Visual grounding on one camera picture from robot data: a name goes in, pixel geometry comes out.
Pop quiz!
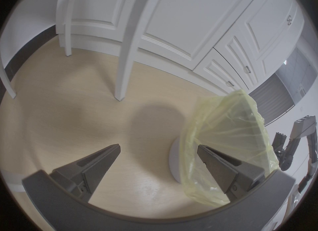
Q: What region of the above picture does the white trash bin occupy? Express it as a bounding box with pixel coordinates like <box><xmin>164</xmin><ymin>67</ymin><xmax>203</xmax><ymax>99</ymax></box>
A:
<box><xmin>169</xmin><ymin>137</ymin><xmax>185</xmax><ymax>183</ymax></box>

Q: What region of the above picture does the white chair grey seat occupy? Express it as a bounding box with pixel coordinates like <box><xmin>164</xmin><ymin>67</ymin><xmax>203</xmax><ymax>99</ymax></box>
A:
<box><xmin>0</xmin><ymin>0</ymin><xmax>159</xmax><ymax>101</ymax></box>

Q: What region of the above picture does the white wardrobe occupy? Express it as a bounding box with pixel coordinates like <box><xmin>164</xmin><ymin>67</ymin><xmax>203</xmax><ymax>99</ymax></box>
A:
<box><xmin>56</xmin><ymin>0</ymin><xmax>305</xmax><ymax>96</ymax></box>

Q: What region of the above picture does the yellow plastic bag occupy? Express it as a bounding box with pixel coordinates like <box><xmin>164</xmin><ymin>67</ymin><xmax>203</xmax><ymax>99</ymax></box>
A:
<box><xmin>179</xmin><ymin>89</ymin><xmax>280</xmax><ymax>207</ymax></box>

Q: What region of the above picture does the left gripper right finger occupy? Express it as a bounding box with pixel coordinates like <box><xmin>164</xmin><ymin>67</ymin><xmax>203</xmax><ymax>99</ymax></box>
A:
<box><xmin>197</xmin><ymin>145</ymin><xmax>266</xmax><ymax>199</ymax></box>

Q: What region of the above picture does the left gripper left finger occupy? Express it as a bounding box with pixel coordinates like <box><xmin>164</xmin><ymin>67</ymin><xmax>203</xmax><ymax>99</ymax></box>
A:
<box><xmin>49</xmin><ymin>144</ymin><xmax>121</xmax><ymax>199</ymax></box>

